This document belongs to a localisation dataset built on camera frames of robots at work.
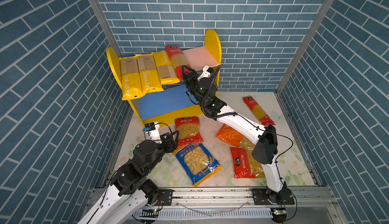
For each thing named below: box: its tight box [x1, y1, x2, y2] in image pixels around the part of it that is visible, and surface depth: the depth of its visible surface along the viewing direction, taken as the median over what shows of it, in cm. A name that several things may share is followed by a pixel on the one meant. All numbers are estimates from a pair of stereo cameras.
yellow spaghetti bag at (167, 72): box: [151, 50, 181, 86], surface depth 74 cm
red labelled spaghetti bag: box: [165, 45, 191, 81], surface depth 80 cm
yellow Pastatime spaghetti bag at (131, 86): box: [119, 55, 144, 101], surface depth 69 cm
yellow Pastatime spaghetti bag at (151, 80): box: [135, 52, 164, 94], surface depth 72 cm
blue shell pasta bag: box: [172, 142, 223, 188], surface depth 84 cm
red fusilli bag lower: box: [229, 146, 266, 179], surface depth 82 cm
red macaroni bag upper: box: [173, 116, 205, 155], surface depth 95 cm
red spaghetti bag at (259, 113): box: [242, 95, 276, 126], surface depth 110 cm
